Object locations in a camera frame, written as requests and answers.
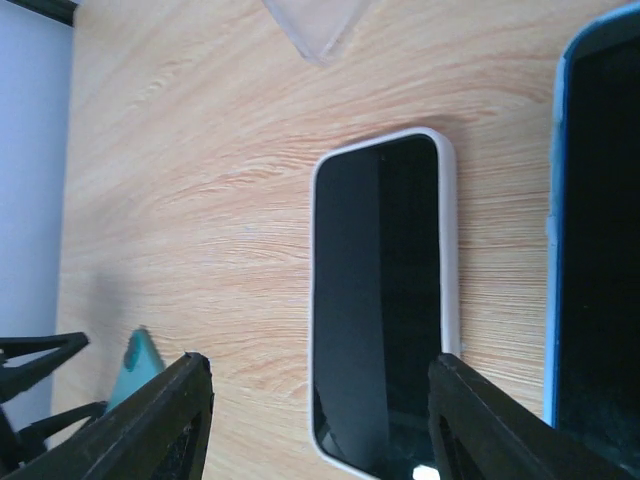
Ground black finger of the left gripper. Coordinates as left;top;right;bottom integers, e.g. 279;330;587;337
1;401;107;470
1;332;89;400

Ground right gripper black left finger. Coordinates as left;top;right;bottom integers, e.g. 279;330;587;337
1;352;215;479

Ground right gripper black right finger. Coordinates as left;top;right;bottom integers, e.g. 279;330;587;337
429;353;632;480

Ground teal phone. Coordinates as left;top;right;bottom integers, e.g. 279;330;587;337
105;328;166;412

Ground white translucent phone case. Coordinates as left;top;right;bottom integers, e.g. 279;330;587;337
308;127;469;480

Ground light blue phone case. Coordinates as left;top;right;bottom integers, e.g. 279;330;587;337
543;1;639;428

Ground clear magsafe phone case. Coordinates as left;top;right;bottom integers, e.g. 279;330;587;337
263;0;374;66

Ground blue phone dark screen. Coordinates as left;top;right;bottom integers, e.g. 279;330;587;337
556;35;639;474

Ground black aluminium frame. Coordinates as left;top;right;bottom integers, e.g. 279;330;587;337
8;0;78;27

